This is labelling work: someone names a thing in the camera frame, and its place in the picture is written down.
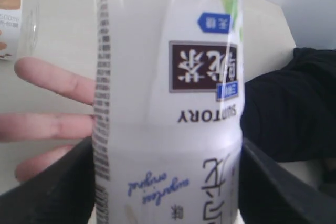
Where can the open bare human hand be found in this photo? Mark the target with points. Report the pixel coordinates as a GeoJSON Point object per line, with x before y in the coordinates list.
{"type": "Point", "coordinates": [17, 127]}

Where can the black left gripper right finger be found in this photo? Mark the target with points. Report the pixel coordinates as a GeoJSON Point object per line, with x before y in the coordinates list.
{"type": "Point", "coordinates": [270, 194]}

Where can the green apple label bottle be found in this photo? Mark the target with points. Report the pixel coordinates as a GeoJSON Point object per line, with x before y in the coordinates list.
{"type": "Point", "coordinates": [19, 28]}

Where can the forearm in black sleeve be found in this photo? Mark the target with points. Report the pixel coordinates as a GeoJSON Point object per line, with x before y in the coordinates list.
{"type": "Point", "coordinates": [290, 113]}

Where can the white Suntory jasmine tea bottle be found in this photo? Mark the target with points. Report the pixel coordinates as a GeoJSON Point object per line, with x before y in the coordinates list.
{"type": "Point", "coordinates": [169, 97]}

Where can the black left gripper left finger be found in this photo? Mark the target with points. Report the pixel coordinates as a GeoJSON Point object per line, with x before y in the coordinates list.
{"type": "Point", "coordinates": [63, 193]}

